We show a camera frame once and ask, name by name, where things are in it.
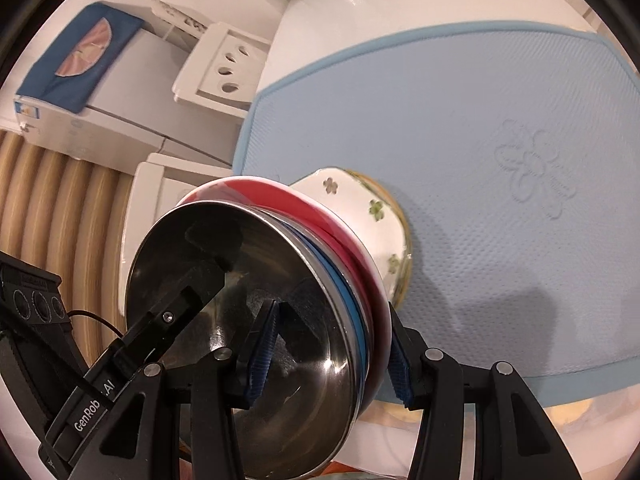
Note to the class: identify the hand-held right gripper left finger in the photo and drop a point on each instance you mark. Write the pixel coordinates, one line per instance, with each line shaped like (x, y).
(262, 355)

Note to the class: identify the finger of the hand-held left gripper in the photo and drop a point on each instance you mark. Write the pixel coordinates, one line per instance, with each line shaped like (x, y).
(170, 317)

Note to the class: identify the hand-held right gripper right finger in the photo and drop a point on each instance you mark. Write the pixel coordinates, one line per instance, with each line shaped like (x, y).
(400, 360)

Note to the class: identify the red steel bowl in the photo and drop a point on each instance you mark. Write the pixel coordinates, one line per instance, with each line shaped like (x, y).
(300, 360)

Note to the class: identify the blue steel bowl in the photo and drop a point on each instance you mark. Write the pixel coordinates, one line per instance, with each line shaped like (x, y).
(350, 295)

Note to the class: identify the white clover plate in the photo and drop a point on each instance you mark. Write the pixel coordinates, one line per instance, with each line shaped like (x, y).
(397, 265)

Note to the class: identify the pink cartoon bowl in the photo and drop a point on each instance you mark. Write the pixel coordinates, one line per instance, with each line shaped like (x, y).
(320, 215)

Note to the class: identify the stack of white floral plates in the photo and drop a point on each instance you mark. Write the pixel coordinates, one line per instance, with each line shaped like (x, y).
(350, 200)

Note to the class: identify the white dining chair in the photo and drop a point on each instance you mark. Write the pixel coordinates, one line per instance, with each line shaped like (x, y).
(225, 65)
(150, 185)

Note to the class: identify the beige ribbed curtain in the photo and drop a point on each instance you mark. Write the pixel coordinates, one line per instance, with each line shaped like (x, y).
(50, 200)

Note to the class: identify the white appliance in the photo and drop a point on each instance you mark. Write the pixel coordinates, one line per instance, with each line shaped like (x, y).
(125, 110)

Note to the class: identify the light blue textured mat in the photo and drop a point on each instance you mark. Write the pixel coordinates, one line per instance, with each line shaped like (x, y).
(475, 135)

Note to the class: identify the blue cover cloth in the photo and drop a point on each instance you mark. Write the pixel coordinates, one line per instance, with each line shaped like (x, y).
(75, 55)

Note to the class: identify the white power strip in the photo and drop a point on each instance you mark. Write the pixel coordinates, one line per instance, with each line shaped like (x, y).
(177, 15)

